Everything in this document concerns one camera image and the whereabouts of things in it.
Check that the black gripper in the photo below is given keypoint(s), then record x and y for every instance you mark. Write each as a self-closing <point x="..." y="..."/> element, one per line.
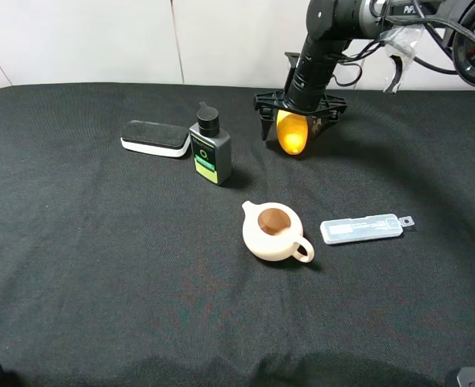
<point x="304" y="93"/>

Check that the orange yellow mango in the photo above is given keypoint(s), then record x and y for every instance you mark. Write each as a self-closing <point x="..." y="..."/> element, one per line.
<point x="292" y="132"/>

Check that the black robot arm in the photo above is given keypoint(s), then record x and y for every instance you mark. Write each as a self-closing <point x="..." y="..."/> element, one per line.
<point x="344" y="32"/>

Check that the grey bottle black cap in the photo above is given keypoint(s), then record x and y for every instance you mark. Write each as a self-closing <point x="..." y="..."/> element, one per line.
<point x="211" y="146"/>

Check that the cream ceramic teapot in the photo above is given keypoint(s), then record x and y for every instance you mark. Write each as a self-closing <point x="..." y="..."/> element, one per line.
<point x="273" y="232"/>

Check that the clear flat plastic case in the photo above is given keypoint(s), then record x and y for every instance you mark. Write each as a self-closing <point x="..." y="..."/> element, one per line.
<point x="351" y="230"/>

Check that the black white board eraser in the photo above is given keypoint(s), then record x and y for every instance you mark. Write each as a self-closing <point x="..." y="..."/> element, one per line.
<point x="156" y="139"/>

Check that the black table cloth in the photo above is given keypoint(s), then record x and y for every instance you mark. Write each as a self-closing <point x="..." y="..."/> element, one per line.
<point x="119" y="268"/>

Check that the clear plastic wrapped bracket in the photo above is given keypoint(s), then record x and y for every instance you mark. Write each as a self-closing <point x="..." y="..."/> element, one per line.
<point x="400" y="44"/>

